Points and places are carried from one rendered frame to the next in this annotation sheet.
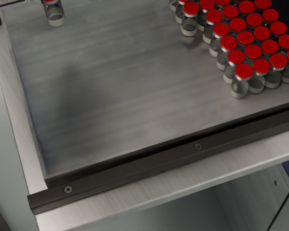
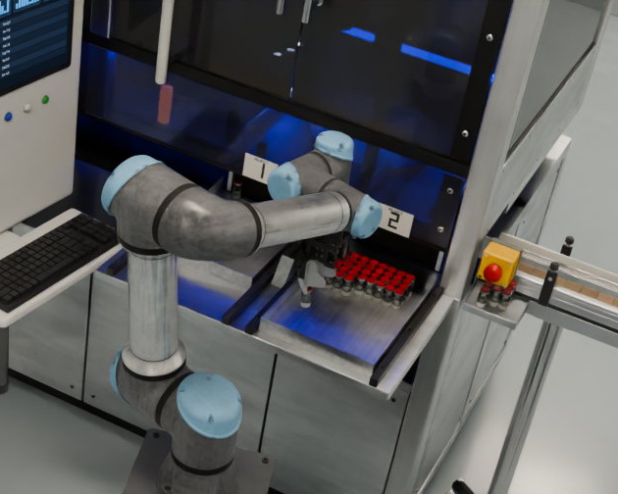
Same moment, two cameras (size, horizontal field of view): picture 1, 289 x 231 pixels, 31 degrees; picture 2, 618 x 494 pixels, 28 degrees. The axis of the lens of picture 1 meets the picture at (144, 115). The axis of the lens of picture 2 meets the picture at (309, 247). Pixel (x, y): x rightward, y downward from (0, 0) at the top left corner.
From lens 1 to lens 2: 2.20 m
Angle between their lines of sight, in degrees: 44
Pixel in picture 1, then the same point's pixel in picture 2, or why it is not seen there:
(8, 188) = not seen: outside the picture
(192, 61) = (363, 305)
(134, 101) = (360, 330)
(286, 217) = (411, 420)
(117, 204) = (401, 368)
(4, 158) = not seen: outside the picture
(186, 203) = not seen: outside the picture
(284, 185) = (402, 394)
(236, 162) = (425, 332)
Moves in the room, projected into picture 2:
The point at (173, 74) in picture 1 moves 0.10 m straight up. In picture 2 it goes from (362, 314) to (370, 276)
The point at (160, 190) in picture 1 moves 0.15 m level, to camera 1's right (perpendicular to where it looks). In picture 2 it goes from (410, 355) to (453, 329)
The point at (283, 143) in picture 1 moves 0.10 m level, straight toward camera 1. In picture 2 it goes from (434, 318) to (450, 346)
